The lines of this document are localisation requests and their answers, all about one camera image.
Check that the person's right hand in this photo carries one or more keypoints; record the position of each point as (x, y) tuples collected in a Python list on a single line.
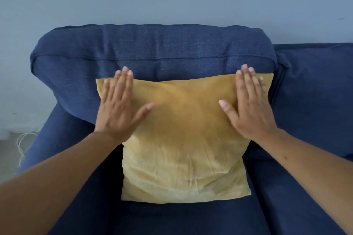
[(252, 116)]

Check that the person's left hand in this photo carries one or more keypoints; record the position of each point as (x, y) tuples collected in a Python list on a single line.
[(117, 117)]

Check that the person's left little finger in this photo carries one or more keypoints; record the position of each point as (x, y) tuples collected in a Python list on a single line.
[(105, 91)]

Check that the person's right middle finger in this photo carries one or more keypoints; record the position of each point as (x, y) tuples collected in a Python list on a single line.
[(248, 83)]

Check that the person's left middle finger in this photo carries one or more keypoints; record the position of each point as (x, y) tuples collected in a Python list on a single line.
[(122, 83)]

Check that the person's right little finger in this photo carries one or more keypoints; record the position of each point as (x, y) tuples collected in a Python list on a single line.
[(263, 88)]

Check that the person's left thumb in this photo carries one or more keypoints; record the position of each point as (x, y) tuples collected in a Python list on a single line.
[(143, 112)]

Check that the person's right thumb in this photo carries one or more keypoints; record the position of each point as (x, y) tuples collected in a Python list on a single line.
[(228, 109)]

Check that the yellow throw pillow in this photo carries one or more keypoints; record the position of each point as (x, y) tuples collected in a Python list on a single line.
[(184, 138)]

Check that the person's right forearm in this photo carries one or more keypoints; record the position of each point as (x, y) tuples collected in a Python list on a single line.
[(309, 171)]

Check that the person's left forearm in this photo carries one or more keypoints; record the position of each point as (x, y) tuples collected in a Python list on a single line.
[(55, 182)]

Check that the blue sofa back cushion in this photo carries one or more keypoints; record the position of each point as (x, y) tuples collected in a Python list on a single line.
[(154, 50), (317, 88)]

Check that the blue fabric sofa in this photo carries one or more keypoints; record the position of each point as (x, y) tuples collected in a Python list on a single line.
[(69, 146)]

